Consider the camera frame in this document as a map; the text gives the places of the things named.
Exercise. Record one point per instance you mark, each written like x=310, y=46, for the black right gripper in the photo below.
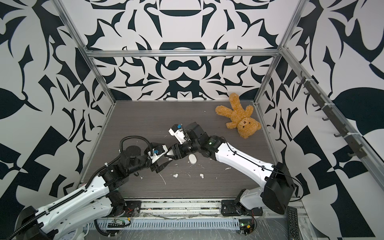
x=180, y=147

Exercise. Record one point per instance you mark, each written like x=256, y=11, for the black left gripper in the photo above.
x=161, y=166

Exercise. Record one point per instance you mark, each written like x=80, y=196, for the white earbud charging case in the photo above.
x=192, y=159

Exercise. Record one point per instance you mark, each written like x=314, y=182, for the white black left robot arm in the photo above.
x=98, y=198

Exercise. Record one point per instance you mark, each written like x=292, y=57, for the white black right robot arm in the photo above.
x=275, y=183

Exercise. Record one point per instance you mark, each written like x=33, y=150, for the brown teddy bear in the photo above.
x=241, y=119

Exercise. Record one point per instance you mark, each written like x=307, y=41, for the green circuit board left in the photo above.
x=119, y=223

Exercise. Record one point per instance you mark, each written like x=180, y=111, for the green circuit board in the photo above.
x=119, y=223
x=247, y=226

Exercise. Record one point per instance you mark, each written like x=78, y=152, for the green circuit board right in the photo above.
x=247, y=226

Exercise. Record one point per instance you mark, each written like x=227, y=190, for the black remote control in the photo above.
x=293, y=224

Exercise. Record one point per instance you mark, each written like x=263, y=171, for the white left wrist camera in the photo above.
x=158, y=152

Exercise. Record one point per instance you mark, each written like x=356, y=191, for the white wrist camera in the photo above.
x=179, y=133
x=158, y=152

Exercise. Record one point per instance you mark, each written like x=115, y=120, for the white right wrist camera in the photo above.
x=179, y=133

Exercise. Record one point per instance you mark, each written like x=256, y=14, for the aluminium mounting rail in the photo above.
x=204, y=208

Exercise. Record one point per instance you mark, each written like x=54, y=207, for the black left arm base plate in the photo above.
x=132, y=206

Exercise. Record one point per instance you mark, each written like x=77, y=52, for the white slotted cable duct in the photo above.
x=175, y=224

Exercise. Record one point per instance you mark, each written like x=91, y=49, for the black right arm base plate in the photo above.
x=230, y=208

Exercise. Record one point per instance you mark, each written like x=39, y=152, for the black wall hook rack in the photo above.
x=344, y=129

